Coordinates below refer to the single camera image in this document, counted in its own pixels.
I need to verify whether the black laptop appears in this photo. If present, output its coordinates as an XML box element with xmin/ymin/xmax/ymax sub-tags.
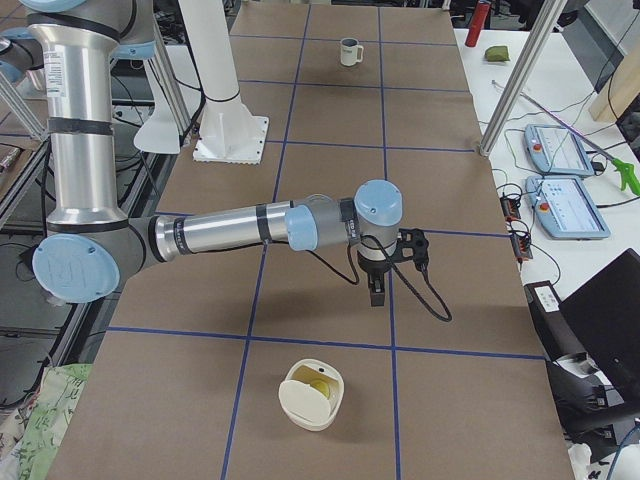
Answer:
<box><xmin>560</xmin><ymin>248</ymin><xmax>639</xmax><ymax>400</ymax></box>

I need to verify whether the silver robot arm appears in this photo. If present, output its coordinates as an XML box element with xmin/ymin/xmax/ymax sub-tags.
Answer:
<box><xmin>26</xmin><ymin>1</ymin><xmax>402</xmax><ymax>306</ymax></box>

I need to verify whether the blue teach pendant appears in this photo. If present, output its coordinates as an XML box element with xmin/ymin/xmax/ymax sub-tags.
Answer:
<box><xmin>525</xmin><ymin>175</ymin><xmax>611</xmax><ymax>240</ymax></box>
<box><xmin>524</xmin><ymin>124</ymin><xmax>595</xmax><ymax>178</ymax></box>

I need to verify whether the green handled reacher grabber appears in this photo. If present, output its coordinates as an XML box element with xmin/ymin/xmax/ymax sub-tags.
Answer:
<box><xmin>520</xmin><ymin>92</ymin><xmax>639</xmax><ymax>196</ymax></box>

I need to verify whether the near blue teach pendant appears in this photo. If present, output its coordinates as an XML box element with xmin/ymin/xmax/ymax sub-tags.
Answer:
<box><xmin>525</xmin><ymin>175</ymin><xmax>611</xmax><ymax>240</ymax></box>

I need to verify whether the orange circuit board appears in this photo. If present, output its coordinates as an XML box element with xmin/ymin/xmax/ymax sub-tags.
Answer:
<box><xmin>500</xmin><ymin>195</ymin><xmax>521</xmax><ymax>222</ymax></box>
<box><xmin>510</xmin><ymin>232</ymin><xmax>533</xmax><ymax>263</ymax></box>

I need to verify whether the red cylindrical bottle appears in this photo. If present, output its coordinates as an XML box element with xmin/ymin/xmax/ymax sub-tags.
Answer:
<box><xmin>464</xmin><ymin>0</ymin><xmax>491</xmax><ymax>48</ymax></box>

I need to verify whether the cream round bin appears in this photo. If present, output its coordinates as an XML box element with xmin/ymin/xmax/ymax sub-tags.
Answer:
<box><xmin>278</xmin><ymin>359</ymin><xmax>345</xmax><ymax>432</ymax></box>

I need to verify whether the yellow lemon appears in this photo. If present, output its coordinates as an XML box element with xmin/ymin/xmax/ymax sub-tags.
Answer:
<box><xmin>309</xmin><ymin>379</ymin><xmax>332</xmax><ymax>399</ymax></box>

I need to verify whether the far blue teach pendant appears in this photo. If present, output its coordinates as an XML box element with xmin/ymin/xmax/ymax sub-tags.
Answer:
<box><xmin>524</xmin><ymin>124</ymin><xmax>595</xmax><ymax>178</ymax></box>

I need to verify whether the aluminium frame post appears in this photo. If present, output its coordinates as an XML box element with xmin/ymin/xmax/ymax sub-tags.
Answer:
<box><xmin>478</xmin><ymin>0</ymin><xmax>568</xmax><ymax>157</ymax></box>

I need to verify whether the green bean bag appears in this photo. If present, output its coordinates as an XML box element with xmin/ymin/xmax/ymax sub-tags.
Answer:
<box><xmin>484</xmin><ymin>45</ymin><xmax>510</xmax><ymax>63</ymax></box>

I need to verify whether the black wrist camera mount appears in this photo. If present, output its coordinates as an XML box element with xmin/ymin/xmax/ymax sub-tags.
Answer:
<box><xmin>392</xmin><ymin>228</ymin><xmax>429</xmax><ymax>272</ymax></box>

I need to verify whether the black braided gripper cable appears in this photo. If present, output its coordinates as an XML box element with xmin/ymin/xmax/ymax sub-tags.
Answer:
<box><xmin>309</xmin><ymin>234</ymin><xmax>454</xmax><ymax>324</ymax></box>

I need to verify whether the green patterned cloth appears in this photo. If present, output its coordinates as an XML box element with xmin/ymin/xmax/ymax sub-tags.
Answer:
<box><xmin>1</xmin><ymin>364</ymin><xmax>92</xmax><ymax>479</ymax></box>

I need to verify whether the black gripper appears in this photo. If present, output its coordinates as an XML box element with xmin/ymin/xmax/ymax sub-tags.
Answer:
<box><xmin>357</xmin><ymin>252</ymin><xmax>392</xmax><ymax>307</ymax></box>

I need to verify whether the white ceramic mug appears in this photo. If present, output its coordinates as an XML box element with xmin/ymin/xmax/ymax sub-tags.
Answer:
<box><xmin>340</xmin><ymin>38</ymin><xmax>364</xmax><ymax>67</ymax></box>

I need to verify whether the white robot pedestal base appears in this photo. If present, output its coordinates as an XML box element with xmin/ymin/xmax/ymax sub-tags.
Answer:
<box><xmin>179</xmin><ymin>0</ymin><xmax>269</xmax><ymax>164</ymax></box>

